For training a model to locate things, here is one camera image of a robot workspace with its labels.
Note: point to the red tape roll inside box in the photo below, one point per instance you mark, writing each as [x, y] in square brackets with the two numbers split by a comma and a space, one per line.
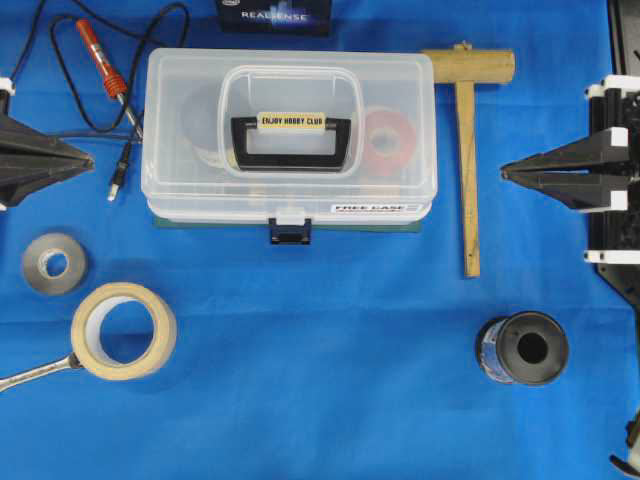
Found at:
[390, 141]

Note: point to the black tool box handle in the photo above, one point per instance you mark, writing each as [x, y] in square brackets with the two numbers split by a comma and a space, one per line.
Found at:
[291, 141]

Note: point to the silver wrench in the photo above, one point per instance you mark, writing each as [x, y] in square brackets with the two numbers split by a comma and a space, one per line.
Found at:
[69, 362]

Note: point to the blue table cloth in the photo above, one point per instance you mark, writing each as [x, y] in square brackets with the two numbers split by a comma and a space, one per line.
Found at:
[352, 357]

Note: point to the orange soldering iron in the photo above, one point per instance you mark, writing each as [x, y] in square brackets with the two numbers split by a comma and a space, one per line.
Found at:
[113, 82]

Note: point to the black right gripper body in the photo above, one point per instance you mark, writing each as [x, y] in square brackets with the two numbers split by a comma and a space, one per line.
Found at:
[613, 237]

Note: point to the dark tape roll inside box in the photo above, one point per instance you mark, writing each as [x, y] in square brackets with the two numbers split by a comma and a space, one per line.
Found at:
[199, 119]

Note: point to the black solder wire spool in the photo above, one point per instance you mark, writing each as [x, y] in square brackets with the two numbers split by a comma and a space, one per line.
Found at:
[526, 348]

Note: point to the clear plastic tool box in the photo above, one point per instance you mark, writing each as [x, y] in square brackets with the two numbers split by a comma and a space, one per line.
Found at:
[180, 188]

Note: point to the black and white box latch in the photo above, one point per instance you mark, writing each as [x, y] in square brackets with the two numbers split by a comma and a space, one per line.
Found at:
[290, 234]

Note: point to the wooden mallet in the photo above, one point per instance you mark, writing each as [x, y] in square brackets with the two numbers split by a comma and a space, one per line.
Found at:
[464, 67]

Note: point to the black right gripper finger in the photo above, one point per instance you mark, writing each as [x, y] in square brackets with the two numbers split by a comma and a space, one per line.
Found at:
[605, 148]
[585, 192]

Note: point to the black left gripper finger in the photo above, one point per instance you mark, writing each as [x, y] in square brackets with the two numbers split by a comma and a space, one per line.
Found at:
[19, 182]
[20, 142]

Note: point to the dark RealSense box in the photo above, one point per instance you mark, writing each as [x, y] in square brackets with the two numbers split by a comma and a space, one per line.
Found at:
[298, 17]

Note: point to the grey tape roll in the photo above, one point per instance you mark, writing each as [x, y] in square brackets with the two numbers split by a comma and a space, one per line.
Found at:
[54, 264]

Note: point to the beige masking tape roll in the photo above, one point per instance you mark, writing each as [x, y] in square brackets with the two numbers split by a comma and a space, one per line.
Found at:
[123, 331]

